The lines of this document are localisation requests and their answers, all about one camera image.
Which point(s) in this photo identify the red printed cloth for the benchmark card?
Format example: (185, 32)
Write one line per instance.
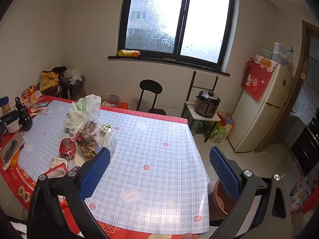
(256, 79)

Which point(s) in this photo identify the black bottle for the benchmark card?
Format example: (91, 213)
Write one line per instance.
(25, 119)

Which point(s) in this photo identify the orange stool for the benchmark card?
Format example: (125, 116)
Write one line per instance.
(123, 105)

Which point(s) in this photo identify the cream refrigerator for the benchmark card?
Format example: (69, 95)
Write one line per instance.
(259, 119)

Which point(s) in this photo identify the brown round bin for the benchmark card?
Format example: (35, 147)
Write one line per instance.
(220, 204)

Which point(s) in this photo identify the white plastic bag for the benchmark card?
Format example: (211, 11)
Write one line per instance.
(81, 107)

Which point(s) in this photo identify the yellow snack packet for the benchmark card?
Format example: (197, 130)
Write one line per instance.
(128, 53)

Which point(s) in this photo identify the white side table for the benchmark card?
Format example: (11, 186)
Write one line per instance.
(190, 108)

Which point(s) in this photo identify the clear plastic bags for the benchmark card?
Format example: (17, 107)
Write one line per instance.
(287, 57)

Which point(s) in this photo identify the yellow hanging ornament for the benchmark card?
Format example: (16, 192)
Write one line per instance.
(304, 68)

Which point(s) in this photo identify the white cup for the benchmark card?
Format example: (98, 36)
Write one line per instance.
(13, 128)

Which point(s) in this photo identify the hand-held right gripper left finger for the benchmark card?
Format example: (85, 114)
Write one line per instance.
(96, 171)

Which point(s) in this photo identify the small round dish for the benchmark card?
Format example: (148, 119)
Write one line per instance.
(169, 59)

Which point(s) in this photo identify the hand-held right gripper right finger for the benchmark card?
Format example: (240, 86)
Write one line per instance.
(224, 171)

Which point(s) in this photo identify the green plastic basket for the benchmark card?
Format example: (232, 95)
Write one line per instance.
(266, 51)

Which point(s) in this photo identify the white sachet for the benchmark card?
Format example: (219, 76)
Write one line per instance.
(44, 111)
(51, 110)

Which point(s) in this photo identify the blue plaid tablecloth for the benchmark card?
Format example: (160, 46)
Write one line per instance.
(149, 154)

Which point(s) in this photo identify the crushed red drink can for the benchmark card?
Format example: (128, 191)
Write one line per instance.
(67, 148)

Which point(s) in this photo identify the grey flat case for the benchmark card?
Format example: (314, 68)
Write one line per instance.
(10, 151)

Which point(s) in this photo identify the pile of colourful packages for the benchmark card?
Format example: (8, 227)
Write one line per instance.
(299, 194)

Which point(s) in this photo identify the white paper packet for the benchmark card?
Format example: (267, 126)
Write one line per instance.
(57, 165)

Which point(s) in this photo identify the crumpled clear plastic bag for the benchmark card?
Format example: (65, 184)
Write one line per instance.
(72, 76)

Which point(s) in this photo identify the clear bubble wrap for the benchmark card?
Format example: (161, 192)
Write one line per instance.
(104, 138)

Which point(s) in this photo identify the green foil wrapper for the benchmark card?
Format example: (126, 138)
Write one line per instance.
(107, 127)

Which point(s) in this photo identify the blue plastic spoon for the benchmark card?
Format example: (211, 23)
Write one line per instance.
(43, 103)

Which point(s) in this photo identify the colourful shopping bag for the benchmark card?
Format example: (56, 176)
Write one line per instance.
(223, 127)

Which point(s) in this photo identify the clear plastic container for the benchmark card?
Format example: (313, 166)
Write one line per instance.
(277, 52)

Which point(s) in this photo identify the yellow garment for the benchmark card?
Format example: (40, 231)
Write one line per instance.
(48, 81)

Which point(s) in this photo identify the dark red garment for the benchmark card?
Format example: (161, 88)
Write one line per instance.
(53, 92)

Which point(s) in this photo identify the black framed window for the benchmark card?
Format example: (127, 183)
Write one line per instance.
(185, 17)

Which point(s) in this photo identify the blue lidded jar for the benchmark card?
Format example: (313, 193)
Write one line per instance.
(3, 105)

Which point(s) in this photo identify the clear lidded food container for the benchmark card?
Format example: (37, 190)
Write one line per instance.
(111, 100)

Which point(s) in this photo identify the brown notebook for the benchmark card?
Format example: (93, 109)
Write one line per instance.
(18, 139)

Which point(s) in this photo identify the black round chair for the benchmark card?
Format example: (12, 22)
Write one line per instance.
(150, 86)

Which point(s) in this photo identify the black kitchen range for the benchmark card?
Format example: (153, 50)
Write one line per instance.
(305, 149)

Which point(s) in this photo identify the grey round stool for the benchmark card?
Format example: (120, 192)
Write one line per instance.
(74, 89)

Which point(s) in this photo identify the pink plastic spoon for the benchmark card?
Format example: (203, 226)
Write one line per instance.
(37, 109)
(37, 114)

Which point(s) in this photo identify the colourful snack packets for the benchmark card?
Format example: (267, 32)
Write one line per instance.
(31, 94)

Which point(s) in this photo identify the brown snack wrapper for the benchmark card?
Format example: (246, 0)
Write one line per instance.
(87, 151)

